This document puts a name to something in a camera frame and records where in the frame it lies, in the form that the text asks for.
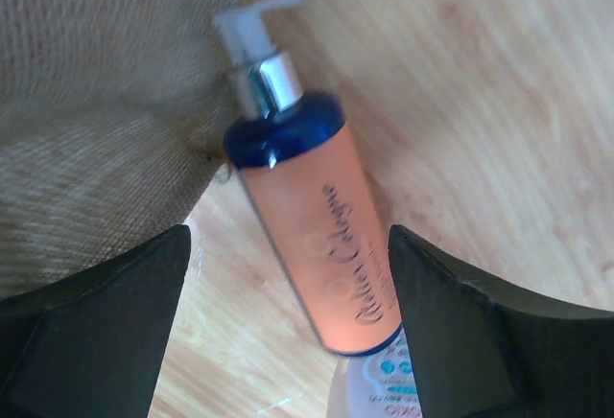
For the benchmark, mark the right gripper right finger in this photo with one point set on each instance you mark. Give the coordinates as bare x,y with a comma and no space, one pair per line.
483,347

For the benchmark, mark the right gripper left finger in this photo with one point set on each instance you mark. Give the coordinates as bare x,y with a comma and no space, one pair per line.
92,344

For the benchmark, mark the clear bottle pink cap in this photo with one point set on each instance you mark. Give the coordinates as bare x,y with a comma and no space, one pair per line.
378,386

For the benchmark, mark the orange spray bottle back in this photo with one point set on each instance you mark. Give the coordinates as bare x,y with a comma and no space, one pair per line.
295,156

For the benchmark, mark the canvas tote bag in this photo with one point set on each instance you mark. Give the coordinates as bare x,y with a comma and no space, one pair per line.
112,116

